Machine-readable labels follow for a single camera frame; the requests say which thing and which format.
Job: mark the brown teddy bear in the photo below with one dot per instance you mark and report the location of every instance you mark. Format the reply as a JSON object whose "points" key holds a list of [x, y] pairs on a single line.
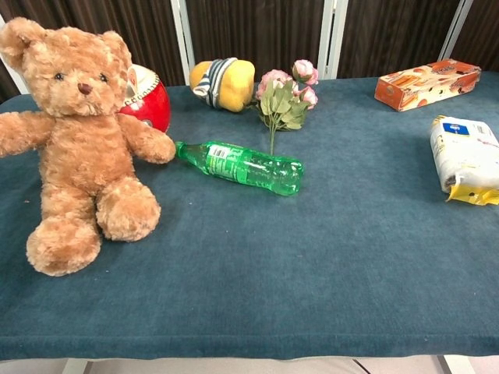
{"points": [[82, 128]]}

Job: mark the green plastic bottle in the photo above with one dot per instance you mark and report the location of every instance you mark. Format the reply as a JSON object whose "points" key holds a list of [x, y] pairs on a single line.
{"points": [[249, 167]]}

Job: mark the blue table cloth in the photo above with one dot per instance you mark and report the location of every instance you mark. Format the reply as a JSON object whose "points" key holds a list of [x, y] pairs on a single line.
{"points": [[273, 253]]}

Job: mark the pink artificial flower bouquet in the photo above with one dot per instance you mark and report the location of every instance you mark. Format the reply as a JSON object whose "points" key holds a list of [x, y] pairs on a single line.
{"points": [[284, 97]]}

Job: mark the yellow striped plush toy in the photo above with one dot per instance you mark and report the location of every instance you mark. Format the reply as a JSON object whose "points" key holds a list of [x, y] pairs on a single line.
{"points": [[230, 83]]}

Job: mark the red toy drum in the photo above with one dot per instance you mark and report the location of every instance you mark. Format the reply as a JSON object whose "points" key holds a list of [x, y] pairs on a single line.
{"points": [[150, 99]]}

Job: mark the white framed folding screen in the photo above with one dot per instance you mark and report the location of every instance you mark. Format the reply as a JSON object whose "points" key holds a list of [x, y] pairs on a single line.
{"points": [[257, 35]]}

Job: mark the orange cardboard snack box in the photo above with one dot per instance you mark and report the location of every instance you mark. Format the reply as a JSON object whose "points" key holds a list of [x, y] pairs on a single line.
{"points": [[425, 83]]}

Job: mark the white and yellow package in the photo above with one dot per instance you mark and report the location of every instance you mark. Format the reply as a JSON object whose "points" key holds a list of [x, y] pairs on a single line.
{"points": [[464, 156]]}

